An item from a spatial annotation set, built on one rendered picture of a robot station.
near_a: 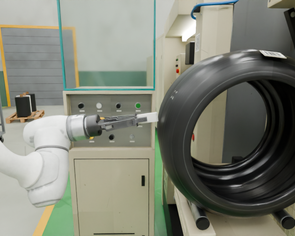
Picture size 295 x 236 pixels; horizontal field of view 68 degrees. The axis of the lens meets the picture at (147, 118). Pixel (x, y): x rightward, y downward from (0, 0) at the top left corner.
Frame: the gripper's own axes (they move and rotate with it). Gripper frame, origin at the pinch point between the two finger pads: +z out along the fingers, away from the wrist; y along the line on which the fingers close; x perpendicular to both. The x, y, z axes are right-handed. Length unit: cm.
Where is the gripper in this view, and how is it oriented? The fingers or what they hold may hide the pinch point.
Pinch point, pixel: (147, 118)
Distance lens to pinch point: 74.3
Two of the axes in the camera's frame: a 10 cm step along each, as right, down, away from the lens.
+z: 9.9, -1.4, -0.2
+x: 1.4, 9.7, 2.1
